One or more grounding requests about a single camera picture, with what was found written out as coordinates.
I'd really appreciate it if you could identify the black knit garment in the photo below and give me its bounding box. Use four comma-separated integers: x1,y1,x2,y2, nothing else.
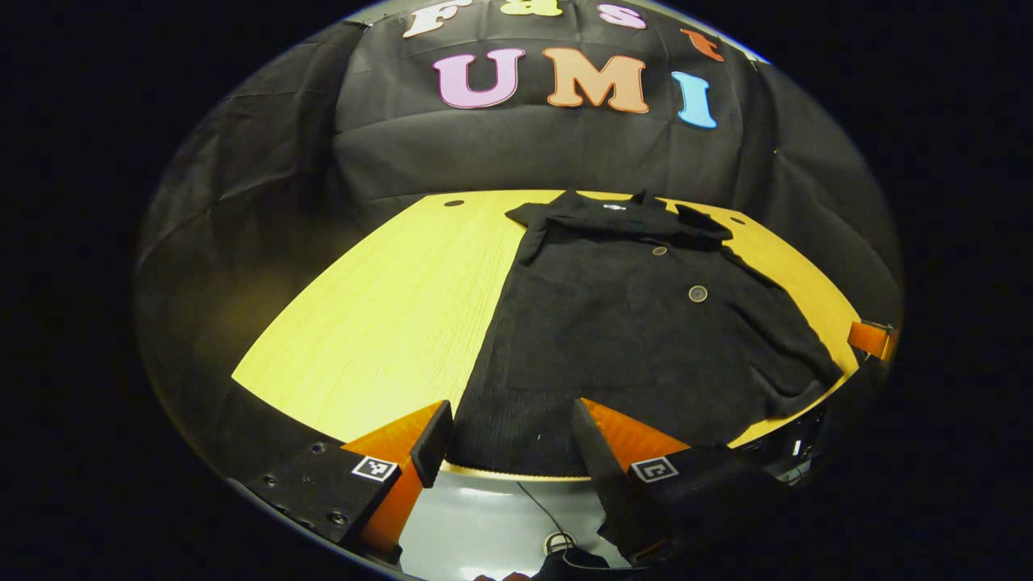
448,188,846,477

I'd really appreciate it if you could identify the black backdrop cloth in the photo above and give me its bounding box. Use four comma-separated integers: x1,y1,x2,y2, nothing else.
133,0,905,453

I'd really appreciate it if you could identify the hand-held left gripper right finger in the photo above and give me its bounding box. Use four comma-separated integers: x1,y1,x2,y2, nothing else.
571,397,788,566

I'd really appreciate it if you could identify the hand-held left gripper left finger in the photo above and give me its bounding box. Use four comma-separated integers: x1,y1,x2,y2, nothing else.
242,399,454,566

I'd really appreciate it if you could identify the thin black cable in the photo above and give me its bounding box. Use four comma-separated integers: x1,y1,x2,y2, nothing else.
516,482,583,559

